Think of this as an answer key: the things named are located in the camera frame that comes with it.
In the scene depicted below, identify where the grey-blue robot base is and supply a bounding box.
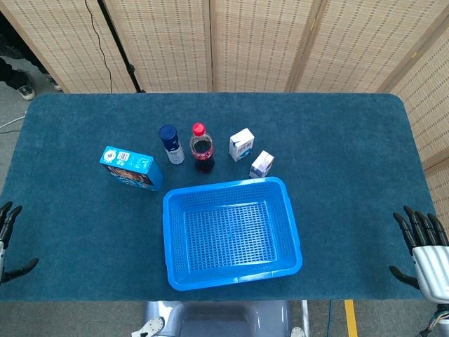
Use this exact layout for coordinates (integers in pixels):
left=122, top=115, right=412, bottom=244
left=131, top=300, right=306, bottom=337

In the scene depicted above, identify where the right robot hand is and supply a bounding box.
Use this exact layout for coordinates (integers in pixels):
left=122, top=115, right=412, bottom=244
left=388, top=205, right=449, bottom=305

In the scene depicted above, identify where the white milk carton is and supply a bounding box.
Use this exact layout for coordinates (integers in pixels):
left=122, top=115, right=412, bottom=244
left=229, top=128, right=256, bottom=163

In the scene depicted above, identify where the person in dark trousers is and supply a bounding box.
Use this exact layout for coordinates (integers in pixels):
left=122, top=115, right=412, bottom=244
left=0, top=47, right=63, bottom=102

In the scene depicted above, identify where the red-capped cola bottle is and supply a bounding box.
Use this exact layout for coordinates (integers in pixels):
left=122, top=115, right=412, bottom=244
left=189, top=122, right=215, bottom=175

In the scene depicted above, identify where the thin black hanging cable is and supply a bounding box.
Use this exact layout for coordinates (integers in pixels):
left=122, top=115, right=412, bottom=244
left=83, top=0, right=113, bottom=94

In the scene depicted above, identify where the bamboo folding screen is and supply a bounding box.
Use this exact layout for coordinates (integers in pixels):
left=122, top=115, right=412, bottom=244
left=377, top=31, right=449, bottom=229
left=0, top=0, right=449, bottom=94

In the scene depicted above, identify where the small purple drink carton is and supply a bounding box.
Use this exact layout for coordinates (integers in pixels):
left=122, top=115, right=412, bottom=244
left=248, top=150, right=275, bottom=180

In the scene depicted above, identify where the yellow floor tape strip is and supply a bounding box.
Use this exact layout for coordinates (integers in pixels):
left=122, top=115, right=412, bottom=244
left=344, top=299, right=358, bottom=337

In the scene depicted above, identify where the blue plastic basket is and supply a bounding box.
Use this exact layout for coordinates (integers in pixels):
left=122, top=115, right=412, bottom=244
left=162, top=176, right=304, bottom=291

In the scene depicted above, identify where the metal table leg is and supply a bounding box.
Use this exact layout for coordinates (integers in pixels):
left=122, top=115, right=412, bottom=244
left=300, top=300, right=311, bottom=337

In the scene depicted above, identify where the blue snack box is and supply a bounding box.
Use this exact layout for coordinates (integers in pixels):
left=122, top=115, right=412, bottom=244
left=99, top=145, right=165, bottom=192

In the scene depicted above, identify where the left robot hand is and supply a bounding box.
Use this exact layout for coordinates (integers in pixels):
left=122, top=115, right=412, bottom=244
left=0, top=201, right=40, bottom=285

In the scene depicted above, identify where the black tripod pole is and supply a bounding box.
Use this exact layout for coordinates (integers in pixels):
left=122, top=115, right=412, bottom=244
left=96, top=0, right=147, bottom=94

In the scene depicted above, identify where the teal table cloth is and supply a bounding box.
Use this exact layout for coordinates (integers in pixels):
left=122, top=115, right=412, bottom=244
left=0, top=92, right=443, bottom=303

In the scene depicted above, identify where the blue-capped white bottle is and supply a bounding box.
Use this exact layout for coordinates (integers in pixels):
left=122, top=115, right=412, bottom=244
left=158, top=124, right=185, bottom=165

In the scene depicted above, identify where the white floor cable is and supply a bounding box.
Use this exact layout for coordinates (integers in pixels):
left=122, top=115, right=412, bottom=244
left=0, top=108, right=29, bottom=134

